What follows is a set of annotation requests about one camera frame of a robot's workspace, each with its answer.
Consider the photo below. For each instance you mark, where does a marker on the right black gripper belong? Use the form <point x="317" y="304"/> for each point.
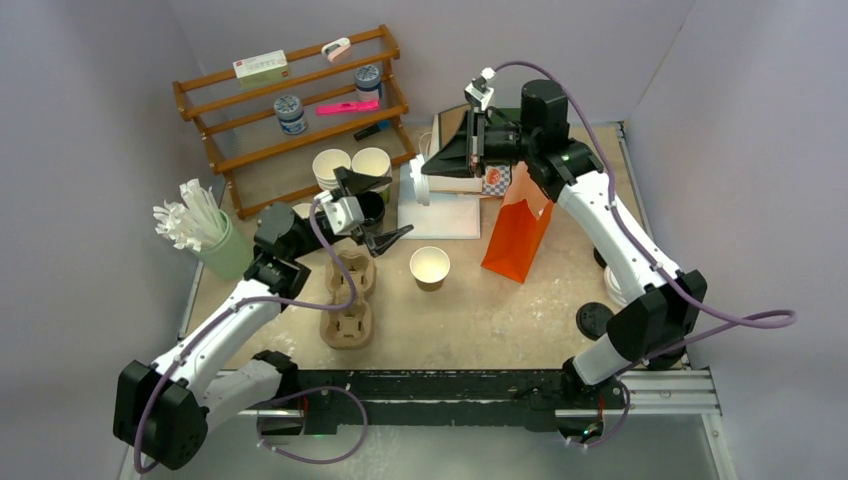
<point x="453" y="165"/>

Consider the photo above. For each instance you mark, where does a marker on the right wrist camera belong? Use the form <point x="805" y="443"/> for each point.
<point x="479" y="93"/>

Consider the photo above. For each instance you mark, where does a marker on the green straw holder cup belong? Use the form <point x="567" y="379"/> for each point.
<point x="230" y="257"/>

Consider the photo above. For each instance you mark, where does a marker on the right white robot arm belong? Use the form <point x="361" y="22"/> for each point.
<point x="656" y="314"/>

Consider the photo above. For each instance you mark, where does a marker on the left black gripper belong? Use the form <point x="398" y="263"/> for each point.
<point x="355" y="184"/>

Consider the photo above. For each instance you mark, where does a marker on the black lid stack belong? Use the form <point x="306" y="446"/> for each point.
<point x="665" y="361"/>

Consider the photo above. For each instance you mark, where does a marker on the white pink clip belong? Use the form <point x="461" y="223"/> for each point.
<point x="337" y="51"/>

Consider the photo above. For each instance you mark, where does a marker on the blue checkered paper bag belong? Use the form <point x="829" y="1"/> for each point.
<point x="496" y="181"/>

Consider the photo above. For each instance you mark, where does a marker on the pulp cup carrier tray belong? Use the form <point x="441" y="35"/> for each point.
<point x="353" y="327"/>

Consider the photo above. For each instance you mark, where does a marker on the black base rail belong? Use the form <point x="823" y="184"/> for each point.
<point x="535" y="400"/>

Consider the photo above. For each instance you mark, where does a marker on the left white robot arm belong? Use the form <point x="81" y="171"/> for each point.
<point x="218" y="331"/>

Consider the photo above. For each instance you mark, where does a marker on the white cup stack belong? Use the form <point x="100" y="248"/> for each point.
<point x="324" y="165"/>
<point x="372" y="161"/>

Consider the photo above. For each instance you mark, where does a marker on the blue white jar right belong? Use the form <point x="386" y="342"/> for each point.
<point x="368" y="83"/>

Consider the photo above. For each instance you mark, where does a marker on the wooden shelf rack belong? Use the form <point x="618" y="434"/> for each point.
<point x="242" y="130"/>

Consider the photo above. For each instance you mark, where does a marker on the white green box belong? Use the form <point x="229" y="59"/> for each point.
<point x="261" y="70"/>

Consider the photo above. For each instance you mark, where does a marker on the blue white jar left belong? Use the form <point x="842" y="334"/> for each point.
<point x="290" y="114"/>

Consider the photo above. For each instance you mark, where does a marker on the pink marker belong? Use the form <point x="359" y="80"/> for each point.
<point x="348" y="108"/>

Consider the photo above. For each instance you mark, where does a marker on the black blue marker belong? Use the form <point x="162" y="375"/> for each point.
<point x="371" y="130"/>

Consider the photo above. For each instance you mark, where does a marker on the black paper cup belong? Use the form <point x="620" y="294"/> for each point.
<point x="373" y="208"/>

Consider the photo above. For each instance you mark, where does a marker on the green paper bag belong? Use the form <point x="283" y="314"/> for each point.
<point x="450" y="120"/>

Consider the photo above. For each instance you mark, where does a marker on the blue white jar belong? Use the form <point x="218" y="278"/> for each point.
<point x="290" y="114"/>
<point x="368" y="83"/>

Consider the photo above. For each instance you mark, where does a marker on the white cup lid picked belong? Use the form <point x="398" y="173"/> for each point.
<point x="419" y="180"/>

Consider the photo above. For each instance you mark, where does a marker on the white cup lid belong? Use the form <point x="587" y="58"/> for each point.
<point x="613" y="288"/>

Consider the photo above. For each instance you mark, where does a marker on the orange paper bag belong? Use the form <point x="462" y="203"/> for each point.
<point x="520" y="226"/>

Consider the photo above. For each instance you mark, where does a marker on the left white cup stack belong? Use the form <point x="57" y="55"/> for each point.
<point x="324" y="165"/>

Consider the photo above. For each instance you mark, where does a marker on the brown paper cup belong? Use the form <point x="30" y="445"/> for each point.
<point x="302" y="210"/>
<point x="429" y="267"/>

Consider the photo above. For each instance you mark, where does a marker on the black cup lid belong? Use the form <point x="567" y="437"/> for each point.
<point x="592" y="319"/>
<point x="599" y="259"/>

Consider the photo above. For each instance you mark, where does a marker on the right white cup stack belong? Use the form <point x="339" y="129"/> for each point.
<point x="372" y="161"/>

